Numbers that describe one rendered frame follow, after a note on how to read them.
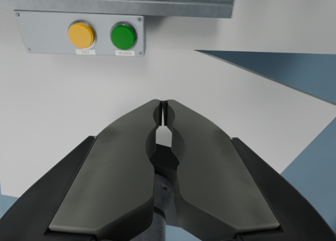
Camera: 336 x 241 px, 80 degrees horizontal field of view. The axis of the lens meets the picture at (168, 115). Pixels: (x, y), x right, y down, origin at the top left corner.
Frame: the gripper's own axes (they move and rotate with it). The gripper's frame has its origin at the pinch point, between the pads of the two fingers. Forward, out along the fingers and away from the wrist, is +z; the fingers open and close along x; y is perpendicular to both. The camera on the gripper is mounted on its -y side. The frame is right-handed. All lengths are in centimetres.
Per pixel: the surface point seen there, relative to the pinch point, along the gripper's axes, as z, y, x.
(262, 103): 37, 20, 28
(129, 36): 25.3, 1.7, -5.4
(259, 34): 36.6, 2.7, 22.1
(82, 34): 25.3, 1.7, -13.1
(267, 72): 123, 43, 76
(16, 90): 36, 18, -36
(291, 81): 123, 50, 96
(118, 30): 25.3, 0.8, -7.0
